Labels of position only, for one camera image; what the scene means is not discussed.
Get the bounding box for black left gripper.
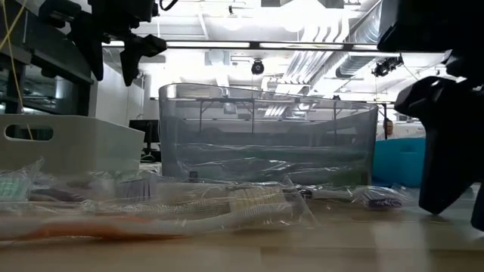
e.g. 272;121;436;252
69;0;169;88

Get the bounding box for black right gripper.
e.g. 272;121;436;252
377;0;484;82

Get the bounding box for teal plastic bin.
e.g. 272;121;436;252
372;137;427;189

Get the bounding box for purple toothbrush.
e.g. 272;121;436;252
28;184;114;205
296;184;411;210
111;174;169;203

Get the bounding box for smoky grey clear bin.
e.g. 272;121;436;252
158;82;380;187

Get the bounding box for white plastic bin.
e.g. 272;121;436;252
0;113;146;175

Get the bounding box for black ceiling spotlight cluster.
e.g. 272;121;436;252
371;54;405;79

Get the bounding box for black monitor on stand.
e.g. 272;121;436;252
128;119;162;162

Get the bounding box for long ceiling light strip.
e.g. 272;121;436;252
101;39;379;52

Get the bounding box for silver ventilation duct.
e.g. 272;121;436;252
334;0;392;79

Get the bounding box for yellow power cable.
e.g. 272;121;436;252
0;0;36;141

